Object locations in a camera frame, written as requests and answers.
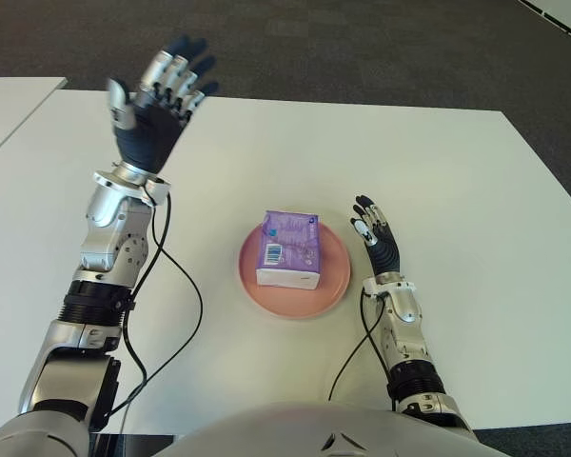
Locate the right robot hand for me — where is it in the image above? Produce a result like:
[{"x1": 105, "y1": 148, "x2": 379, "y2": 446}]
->
[{"x1": 349, "y1": 193, "x2": 402, "y2": 277}]

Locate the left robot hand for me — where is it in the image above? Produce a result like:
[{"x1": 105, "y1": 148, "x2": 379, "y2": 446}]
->
[{"x1": 105, "y1": 35, "x2": 220, "y2": 175}]

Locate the purple tissue pack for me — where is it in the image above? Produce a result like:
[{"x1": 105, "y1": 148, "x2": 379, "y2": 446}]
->
[{"x1": 255, "y1": 209, "x2": 323, "y2": 290}]

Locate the pink plate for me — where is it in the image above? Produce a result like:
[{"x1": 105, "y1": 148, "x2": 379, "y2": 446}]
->
[{"x1": 238, "y1": 216, "x2": 352, "y2": 319}]

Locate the white neighbouring table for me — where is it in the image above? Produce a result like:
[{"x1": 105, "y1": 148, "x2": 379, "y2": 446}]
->
[{"x1": 0, "y1": 77, "x2": 68, "y2": 168}]

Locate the silver robot torso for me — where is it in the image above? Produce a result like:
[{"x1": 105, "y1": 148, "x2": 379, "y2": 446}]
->
[{"x1": 151, "y1": 403, "x2": 494, "y2": 457}]

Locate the white baseboard panel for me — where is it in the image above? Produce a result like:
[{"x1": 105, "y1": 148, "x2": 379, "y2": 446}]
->
[{"x1": 518, "y1": 0, "x2": 571, "y2": 47}]

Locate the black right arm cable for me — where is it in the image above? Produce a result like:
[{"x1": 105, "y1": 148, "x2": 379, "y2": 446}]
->
[{"x1": 326, "y1": 292, "x2": 391, "y2": 404}]

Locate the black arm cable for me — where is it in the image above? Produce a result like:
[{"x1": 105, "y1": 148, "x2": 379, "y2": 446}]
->
[
  {"x1": 326, "y1": 292, "x2": 391, "y2": 404},
  {"x1": 92, "y1": 188, "x2": 205, "y2": 434}
]

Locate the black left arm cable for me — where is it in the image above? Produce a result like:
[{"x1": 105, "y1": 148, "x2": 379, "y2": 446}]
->
[{"x1": 92, "y1": 188, "x2": 205, "y2": 434}]

